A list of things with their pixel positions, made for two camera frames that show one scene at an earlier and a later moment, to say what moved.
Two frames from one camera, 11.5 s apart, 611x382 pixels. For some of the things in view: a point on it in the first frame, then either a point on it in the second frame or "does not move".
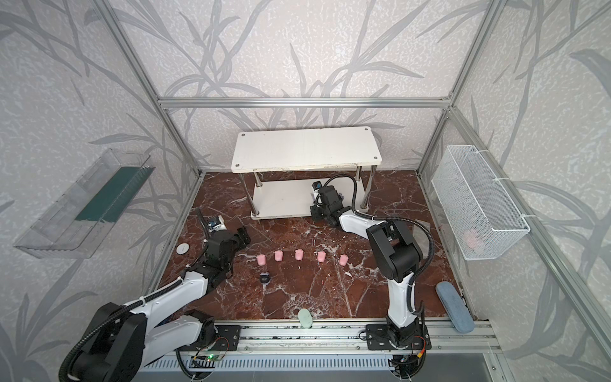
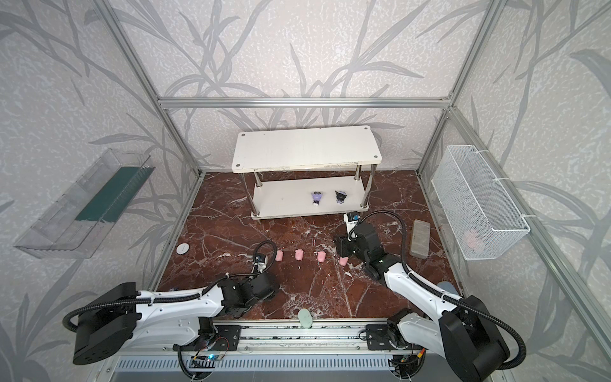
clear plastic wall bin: (91, 209) does not move
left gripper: (241, 238) to (270, 296)
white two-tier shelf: (278, 169) does not move
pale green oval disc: (305, 318) does not move
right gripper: (313, 211) to (340, 245)
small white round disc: (183, 248) does not move
